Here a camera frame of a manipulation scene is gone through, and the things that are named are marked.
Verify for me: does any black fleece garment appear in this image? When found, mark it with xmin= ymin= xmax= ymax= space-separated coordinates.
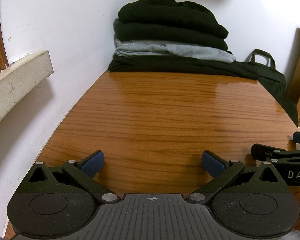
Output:
xmin=117 ymin=0 xmax=229 ymax=40

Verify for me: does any beige window sill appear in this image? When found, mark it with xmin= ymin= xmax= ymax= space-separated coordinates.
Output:
xmin=0 ymin=50 xmax=53 ymax=133

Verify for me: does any black flat bag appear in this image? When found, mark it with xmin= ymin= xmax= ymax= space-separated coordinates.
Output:
xmin=108 ymin=54 xmax=299 ymax=128

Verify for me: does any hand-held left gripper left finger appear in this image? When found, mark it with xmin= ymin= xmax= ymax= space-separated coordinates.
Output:
xmin=22 ymin=150 xmax=121 ymax=203

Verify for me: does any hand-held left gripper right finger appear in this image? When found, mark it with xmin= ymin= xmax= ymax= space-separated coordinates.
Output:
xmin=187 ymin=150 xmax=289 ymax=203

